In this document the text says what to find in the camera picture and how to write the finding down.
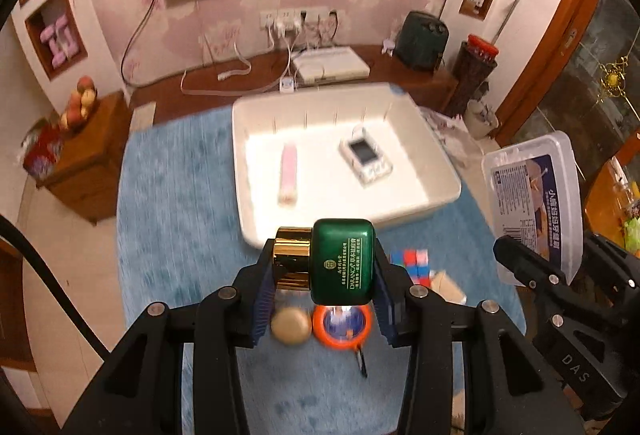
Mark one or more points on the gold hanging ornament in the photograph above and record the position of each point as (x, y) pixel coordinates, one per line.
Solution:
(612, 77)

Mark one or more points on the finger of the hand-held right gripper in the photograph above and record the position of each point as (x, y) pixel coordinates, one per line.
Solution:
(615, 265)
(520, 260)

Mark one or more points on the white wall socket panel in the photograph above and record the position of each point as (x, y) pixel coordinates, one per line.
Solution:
(315, 15)

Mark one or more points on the light wooden block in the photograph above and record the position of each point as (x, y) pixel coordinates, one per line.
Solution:
(447, 289)

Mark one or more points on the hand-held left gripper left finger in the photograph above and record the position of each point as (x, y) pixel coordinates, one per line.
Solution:
(262, 302)

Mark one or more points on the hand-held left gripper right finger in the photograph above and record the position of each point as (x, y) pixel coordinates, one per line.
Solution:
(385, 312)

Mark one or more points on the orange tape measure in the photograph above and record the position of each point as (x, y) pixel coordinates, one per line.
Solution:
(320, 327)

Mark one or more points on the white set-top box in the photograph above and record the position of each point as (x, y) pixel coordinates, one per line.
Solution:
(332, 62)

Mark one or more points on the blue rug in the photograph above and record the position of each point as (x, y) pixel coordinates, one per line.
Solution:
(180, 215)

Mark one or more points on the white handheld device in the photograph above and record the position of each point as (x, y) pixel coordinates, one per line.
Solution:
(365, 155)

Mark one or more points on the white plastic bag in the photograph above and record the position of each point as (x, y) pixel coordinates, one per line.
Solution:
(450, 130)

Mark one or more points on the pink dumbbell set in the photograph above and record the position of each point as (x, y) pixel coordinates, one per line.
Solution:
(57, 42)

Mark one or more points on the wooden side cabinet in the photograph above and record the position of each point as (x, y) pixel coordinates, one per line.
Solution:
(95, 155)

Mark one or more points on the wooden television stand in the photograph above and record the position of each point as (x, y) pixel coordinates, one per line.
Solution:
(260, 80)

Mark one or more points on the small white adapter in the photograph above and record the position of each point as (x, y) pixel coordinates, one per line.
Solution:
(287, 85)

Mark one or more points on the long metal rod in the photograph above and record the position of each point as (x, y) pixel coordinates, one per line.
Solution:
(510, 7)

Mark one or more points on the white bucket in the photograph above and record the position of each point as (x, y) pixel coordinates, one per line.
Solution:
(480, 122)

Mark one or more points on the pile of fruit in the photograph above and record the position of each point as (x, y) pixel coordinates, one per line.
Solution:
(80, 105)

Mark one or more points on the round beige lid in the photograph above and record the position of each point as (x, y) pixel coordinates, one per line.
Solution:
(291, 326)

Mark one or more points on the dark woven basket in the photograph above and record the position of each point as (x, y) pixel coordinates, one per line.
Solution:
(472, 75)

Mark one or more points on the clear plastic lidded box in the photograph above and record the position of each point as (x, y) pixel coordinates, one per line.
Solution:
(535, 195)

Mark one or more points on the white plastic tray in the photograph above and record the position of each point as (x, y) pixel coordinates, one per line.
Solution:
(320, 195)

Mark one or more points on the multicoloured puzzle cube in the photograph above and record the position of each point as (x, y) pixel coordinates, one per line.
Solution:
(412, 265)

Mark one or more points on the wooden door frame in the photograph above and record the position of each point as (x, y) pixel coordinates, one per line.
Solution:
(550, 40)

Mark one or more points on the pink tube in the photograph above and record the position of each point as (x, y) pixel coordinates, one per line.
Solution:
(288, 172)

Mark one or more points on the red patterned bag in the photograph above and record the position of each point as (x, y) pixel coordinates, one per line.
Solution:
(42, 152)

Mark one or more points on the dark green appliance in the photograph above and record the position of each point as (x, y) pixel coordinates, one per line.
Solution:
(422, 40)

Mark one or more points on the green bottle with gold cap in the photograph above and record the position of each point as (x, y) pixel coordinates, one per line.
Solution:
(345, 260)

